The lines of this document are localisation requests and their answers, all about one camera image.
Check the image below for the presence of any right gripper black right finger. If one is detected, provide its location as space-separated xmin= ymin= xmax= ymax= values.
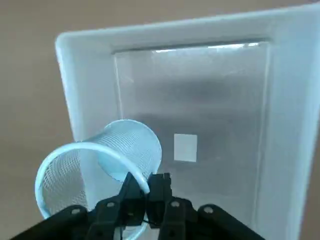
xmin=146 ymin=172 xmax=266 ymax=240

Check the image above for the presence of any clear plastic box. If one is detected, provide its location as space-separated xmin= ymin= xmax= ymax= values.
xmin=54 ymin=1 xmax=320 ymax=240

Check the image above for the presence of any white label sticker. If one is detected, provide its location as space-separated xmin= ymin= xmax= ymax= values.
xmin=173 ymin=133 xmax=198 ymax=163

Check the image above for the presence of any blue mesh pencil holder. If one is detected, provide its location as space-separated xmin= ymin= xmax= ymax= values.
xmin=34 ymin=119 xmax=163 ymax=240

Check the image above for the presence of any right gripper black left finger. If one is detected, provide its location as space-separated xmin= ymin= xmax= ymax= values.
xmin=9 ymin=171 xmax=149 ymax=240

